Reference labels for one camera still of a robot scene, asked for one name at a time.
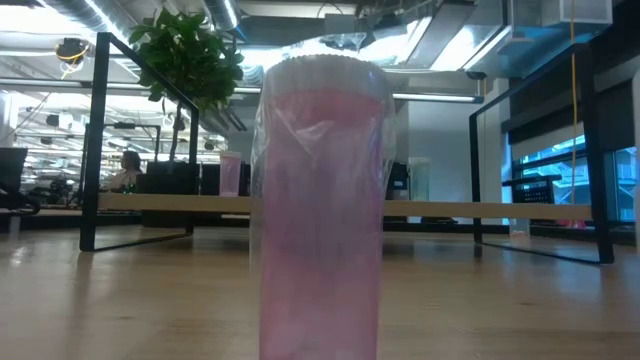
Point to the large pink plastic cup stack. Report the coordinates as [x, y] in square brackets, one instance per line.
[320, 225]

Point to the green medicine bottle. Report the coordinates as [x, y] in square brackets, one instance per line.
[419, 181]

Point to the clear medicine bottle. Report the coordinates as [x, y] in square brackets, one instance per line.
[519, 229]

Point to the green potted plant black pot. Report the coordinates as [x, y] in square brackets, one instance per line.
[190, 60]

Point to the person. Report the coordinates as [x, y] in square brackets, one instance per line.
[129, 167]

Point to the black perforated basket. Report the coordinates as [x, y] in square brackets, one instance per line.
[537, 192]

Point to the white ceiling box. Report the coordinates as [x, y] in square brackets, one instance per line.
[575, 12]

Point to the wooden shelf black metal frame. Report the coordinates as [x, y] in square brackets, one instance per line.
[165, 202]

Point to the dome security camera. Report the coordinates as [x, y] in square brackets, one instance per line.
[476, 75]

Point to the silver ventilation duct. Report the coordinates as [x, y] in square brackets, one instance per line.
[225, 12]

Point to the black background rig frame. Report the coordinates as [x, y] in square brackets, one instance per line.
[124, 125]

